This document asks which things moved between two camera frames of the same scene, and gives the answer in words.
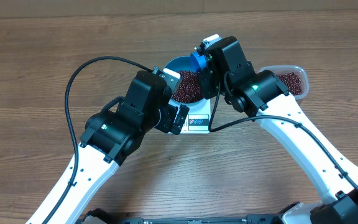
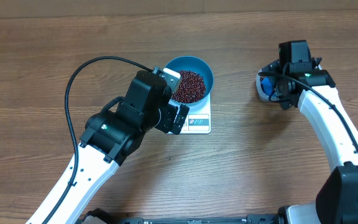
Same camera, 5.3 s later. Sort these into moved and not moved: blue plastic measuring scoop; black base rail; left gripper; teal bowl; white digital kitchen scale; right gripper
Moved: right gripper; blue plastic measuring scoop
Not moved: black base rail; left gripper; white digital kitchen scale; teal bowl
